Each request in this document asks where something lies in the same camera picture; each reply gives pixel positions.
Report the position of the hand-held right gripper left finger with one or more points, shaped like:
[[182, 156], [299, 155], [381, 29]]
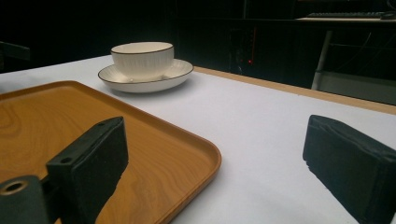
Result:
[[90, 168]]

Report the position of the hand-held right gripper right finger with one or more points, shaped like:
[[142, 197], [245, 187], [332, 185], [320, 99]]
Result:
[[351, 168]]

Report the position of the wooden tray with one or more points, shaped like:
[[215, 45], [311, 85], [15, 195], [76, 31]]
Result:
[[93, 133]]

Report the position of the white ribbed plate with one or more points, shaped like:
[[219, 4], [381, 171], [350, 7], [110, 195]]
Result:
[[146, 83]]

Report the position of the white ribbed bowl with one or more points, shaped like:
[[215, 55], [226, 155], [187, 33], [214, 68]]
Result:
[[142, 62]]

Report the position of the white tablecloth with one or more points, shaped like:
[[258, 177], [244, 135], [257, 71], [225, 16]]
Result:
[[249, 140]]

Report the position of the metal desk leg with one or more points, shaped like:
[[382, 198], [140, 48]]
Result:
[[321, 59]]

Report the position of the black keyboard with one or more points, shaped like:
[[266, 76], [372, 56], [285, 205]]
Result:
[[344, 14]]

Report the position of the black computer mouse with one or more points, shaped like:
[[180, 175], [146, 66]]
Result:
[[388, 15]]

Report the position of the black computer tower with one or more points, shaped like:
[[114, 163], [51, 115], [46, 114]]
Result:
[[243, 49]]

